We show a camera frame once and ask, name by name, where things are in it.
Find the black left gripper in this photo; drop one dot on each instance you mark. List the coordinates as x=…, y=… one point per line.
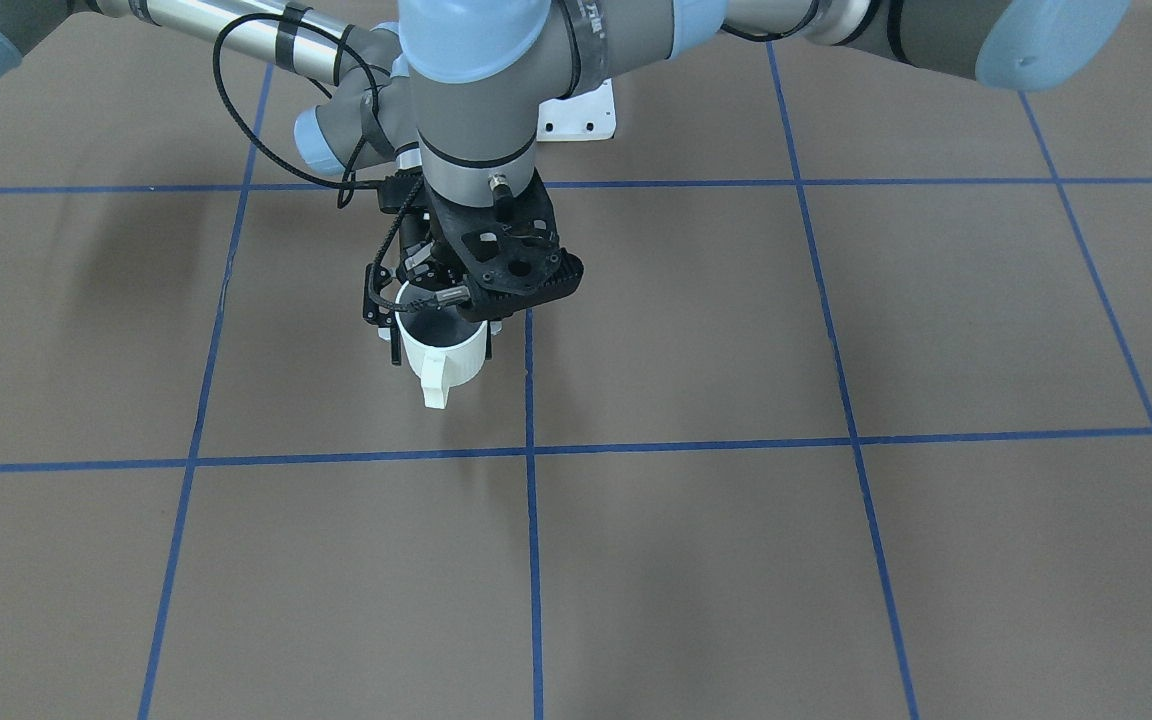
x=423, y=250

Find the white ceramic mug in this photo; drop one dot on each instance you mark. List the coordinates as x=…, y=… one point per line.
x=444, y=349

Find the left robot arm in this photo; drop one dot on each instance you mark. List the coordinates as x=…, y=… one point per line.
x=470, y=77

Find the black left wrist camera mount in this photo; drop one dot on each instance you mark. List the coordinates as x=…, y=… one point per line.
x=507, y=264

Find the white metal base plate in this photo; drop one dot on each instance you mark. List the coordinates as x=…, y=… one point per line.
x=582, y=118

